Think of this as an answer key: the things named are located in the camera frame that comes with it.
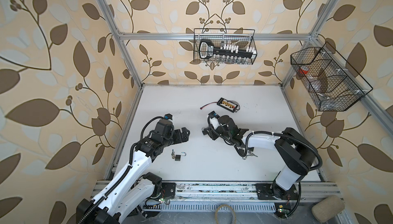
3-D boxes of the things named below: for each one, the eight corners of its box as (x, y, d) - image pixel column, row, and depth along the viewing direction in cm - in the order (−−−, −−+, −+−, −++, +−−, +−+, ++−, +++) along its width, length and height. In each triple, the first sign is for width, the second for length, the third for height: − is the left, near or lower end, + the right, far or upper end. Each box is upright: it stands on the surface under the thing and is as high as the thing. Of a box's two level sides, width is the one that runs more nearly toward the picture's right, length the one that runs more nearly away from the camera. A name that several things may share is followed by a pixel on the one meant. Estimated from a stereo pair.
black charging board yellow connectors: (216, 104, 112) (217, 102, 110) (221, 98, 116) (222, 95, 114) (236, 114, 106) (237, 112, 104) (240, 106, 110) (241, 104, 108)
